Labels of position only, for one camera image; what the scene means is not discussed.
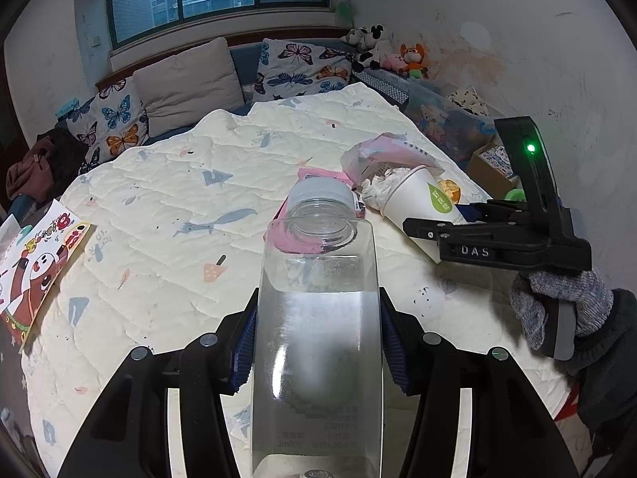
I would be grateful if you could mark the grey white plush toy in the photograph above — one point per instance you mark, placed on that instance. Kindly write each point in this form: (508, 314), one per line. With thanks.
(351, 36)

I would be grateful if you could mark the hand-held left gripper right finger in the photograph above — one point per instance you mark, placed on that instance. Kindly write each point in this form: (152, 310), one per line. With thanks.
(395, 353)

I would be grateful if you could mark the teal cloth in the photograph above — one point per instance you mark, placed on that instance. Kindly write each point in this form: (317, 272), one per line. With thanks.
(67, 107)

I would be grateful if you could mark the white paper sheet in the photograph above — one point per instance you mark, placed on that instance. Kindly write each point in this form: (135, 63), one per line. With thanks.
(9, 226)

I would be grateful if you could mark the cartoon picture book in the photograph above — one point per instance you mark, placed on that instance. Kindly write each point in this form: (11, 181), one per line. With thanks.
(35, 269)

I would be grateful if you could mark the grey star tablecloth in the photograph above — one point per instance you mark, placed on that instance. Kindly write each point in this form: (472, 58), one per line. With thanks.
(15, 383)

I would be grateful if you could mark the printed cardboard box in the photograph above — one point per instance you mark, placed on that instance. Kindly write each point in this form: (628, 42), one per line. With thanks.
(492, 162)

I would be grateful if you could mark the white printed quilt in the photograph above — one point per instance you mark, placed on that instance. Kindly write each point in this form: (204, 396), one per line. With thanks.
(174, 269)

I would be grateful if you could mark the clear plastic storage box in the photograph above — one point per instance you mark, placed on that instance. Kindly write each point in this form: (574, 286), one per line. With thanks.
(448, 124)

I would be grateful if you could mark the dusty pink garment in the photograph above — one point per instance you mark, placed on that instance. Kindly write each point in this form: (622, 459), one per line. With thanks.
(30, 169)

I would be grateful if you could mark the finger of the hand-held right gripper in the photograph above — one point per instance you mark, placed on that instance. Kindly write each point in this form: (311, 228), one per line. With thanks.
(448, 233)
(497, 209)

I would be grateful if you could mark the cow plush toy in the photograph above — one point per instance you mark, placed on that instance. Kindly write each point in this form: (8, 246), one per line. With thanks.
(373, 47)

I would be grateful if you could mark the pink plastic bag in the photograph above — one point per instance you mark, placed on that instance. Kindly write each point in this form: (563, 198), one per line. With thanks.
(388, 152)

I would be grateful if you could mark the green plastic basket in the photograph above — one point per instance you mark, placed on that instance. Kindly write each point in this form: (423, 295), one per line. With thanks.
(513, 194)

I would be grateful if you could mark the spotted white cloth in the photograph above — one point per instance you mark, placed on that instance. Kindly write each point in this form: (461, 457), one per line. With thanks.
(468, 102)

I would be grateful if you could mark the orange fox plush toy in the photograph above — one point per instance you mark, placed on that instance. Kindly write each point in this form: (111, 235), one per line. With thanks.
(413, 59)

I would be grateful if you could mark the white paper cup green label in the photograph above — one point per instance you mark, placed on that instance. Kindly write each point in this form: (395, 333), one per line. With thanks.
(418, 199)

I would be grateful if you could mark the grey cushion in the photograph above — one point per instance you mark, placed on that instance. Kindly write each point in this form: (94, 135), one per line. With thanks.
(189, 84)

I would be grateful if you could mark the butterfly print pillow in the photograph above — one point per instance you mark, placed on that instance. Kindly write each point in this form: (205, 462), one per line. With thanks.
(298, 64)
(114, 119)

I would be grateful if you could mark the person's right hand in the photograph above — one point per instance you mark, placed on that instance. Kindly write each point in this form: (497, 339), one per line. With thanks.
(592, 303)

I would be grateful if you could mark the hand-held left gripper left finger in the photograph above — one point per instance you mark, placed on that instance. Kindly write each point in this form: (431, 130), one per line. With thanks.
(244, 353)

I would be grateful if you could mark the blue white patterned cushion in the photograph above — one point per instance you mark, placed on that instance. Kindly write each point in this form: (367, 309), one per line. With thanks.
(380, 84)

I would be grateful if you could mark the clear plastic bottle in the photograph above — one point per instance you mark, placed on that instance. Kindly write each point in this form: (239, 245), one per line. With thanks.
(318, 333)

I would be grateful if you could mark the orange peel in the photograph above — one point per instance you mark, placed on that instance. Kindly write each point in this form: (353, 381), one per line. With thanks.
(450, 190)

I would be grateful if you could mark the pink plastic wrapper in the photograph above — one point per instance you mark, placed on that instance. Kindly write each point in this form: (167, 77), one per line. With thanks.
(318, 174)

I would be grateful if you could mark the white tissue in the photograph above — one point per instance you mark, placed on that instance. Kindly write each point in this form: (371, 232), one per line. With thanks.
(383, 189)

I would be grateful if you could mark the pink plush toy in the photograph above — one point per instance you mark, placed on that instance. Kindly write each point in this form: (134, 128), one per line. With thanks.
(393, 61)

